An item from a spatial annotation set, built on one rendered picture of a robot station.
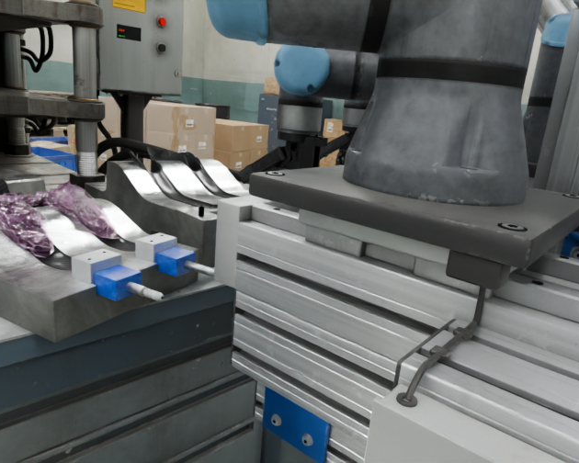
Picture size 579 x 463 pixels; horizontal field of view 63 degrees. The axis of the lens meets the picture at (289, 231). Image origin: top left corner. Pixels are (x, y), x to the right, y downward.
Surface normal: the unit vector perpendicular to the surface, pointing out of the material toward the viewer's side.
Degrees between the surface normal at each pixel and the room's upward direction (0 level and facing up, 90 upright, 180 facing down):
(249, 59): 90
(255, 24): 149
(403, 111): 72
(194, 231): 90
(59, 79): 90
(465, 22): 90
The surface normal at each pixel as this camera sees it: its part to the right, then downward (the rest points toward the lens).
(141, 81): 0.69, 0.25
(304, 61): -0.06, 0.26
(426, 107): -0.40, -0.09
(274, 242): -0.64, 0.15
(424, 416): 0.09, -0.96
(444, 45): -0.36, 0.22
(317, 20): -0.11, 0.88
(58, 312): 0.87, 0.21
